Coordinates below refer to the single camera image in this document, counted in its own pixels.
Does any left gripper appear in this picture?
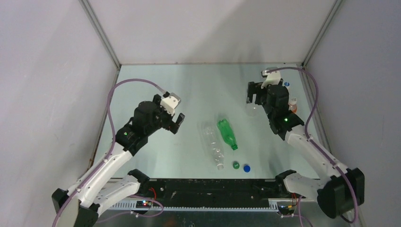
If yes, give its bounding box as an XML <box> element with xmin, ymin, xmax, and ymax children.
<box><xmin>145</xmin><ymin>95</ymin><xmax>184</xmax><ymax>136</ymax></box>

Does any clear plastic bottle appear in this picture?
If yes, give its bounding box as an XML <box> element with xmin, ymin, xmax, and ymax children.
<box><xmin>245</xmin><ymin>103</ymin><xmax>259</xmax><ymax>117</ymax></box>

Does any blue bottle cap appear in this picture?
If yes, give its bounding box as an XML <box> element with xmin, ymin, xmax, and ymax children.
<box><xmin>243</xmin><ymin>165</ymin><xmax>251</xmax><ymax>173</ymax></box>

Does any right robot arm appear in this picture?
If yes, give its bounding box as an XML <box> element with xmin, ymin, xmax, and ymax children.
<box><xmin>247</xmin><ymin>81</ymin><xmax>365</xmax><ymax>218</ymax></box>

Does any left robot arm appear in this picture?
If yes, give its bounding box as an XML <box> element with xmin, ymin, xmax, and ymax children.
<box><xmin>52</xmin><ymin>93</ymin><xmax>185</xmax><ymax>227</ymax></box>

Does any clear bottle with blue cap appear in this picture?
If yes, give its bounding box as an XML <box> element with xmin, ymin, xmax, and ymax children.
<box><xmin>284</xmin><ymin>82</ymin><xmax>290</xmax><ymax>91</ymax></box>

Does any orange drink bottle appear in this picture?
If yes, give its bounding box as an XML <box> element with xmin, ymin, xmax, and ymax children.
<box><xmin>288</xmin><ymin>97</ymin><xmax>297</xmax><ymax>113</ymax></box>

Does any green plastic bottle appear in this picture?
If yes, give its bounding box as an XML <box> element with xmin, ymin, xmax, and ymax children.
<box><xmin>217</xmin><ymin>119</ymin><xmax>238</xmax><ymax>150</ymax></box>

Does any green bottle cap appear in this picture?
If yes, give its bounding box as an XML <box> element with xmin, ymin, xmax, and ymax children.
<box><xmin>232</xmin><ymin>161</ymin><xmax>240</xmax><ymax>169</ymax></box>

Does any left circuit board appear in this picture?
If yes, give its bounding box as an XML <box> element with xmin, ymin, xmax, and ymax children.
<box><xmin>135</xmin><ymin>200</ymin><xmax>153</xmax><ymax>209</ymax></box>

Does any circuit board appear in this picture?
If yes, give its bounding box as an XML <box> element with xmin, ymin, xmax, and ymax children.
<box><xmin>135</xmin><ymin>200</ymin><xmax>153</xmax><ymax>209</ymax></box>
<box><xmin>277</xmin><ymin>205</ymin><xmax>296</xmax><ymax>217</ymax></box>

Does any right circuit board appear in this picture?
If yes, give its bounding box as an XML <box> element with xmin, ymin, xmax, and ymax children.
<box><xmin>277</xmin><ymin>205</ymin><xmax>296</xmax><ymax>217</ymax></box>

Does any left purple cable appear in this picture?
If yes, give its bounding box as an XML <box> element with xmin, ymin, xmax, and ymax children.
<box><xmin>52</xmin><ymin>79</ymin><xmax>170</xmax><ymax>227</ymax></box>

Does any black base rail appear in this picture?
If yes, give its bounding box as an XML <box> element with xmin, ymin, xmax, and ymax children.
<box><xmin>137</xmin><ymin>178</ymin><xmax>291</xmax><ymax>208</ymax></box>

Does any metal cable duct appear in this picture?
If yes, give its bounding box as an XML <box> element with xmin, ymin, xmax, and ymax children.
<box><xmin>109</xmin><ymin>200</ymin><xmax>279</xmax><ymax>212</ymax></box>

